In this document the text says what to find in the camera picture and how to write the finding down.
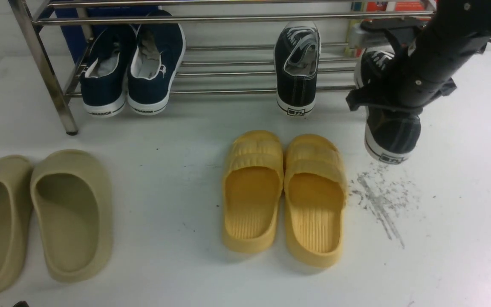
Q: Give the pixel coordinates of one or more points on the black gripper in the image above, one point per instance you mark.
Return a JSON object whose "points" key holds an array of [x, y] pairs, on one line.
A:
{"points": [[426, 56]]}

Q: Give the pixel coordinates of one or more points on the black canvas sneaker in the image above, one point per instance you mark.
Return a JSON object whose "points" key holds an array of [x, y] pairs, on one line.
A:
{"points": [[389, 137], [296, 63]]}

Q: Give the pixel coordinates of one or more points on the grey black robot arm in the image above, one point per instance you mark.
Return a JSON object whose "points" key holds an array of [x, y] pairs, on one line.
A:
{"points": [[426, 55]]}

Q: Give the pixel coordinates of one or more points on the stainless steel shoe rack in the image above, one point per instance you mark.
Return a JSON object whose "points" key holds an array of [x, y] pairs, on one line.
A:
{"points": [[31, 26]]}

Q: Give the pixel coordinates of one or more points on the right navy canvas shoe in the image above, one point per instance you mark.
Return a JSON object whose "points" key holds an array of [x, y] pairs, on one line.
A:
{"points": [[160, 49]]}

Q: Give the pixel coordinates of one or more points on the navy canvas shoe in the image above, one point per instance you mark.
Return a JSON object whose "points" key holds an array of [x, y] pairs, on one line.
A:
{"points": [[102, 80], [160, 49]]}

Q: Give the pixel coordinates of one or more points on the left navy canvas shoe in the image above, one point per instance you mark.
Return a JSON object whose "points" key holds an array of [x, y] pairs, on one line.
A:
{"points": [[102, 80]]}

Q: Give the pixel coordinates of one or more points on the blue box behind rack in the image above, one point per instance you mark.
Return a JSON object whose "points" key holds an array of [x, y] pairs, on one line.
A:
{"points": [[74, 36]]}

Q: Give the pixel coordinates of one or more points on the red cardboard box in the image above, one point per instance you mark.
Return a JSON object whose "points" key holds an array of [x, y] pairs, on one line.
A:
{"points": [[383, 6]]}

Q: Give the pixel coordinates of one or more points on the right yellow rubber slipper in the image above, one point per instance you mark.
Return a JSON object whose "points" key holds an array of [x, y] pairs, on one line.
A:
{"points": [[316, 195]]}

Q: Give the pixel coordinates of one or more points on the yellow rubber slipper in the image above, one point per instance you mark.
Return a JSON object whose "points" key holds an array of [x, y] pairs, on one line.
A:
{"points": [[316, 195], [252, 185]]}

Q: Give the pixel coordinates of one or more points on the left yellow rubber slipper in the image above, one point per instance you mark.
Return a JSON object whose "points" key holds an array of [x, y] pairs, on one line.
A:
{"points": [[252, 185]]}

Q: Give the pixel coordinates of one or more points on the right beige foam slide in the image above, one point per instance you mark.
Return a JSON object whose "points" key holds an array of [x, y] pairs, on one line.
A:
{"points": [[72, 196]]}

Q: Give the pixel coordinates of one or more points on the beige foam slide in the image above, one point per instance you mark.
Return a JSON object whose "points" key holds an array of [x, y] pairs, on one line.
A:
{"points": [[15, 214], [72, 196]]}

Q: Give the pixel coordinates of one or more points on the left beige foam slide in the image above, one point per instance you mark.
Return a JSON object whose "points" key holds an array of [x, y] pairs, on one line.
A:
{"points": [[15, 214]]}

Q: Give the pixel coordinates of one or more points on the dark object bottom edge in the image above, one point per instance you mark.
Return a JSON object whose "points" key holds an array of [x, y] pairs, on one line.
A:
{"points": [[21, 304]]}

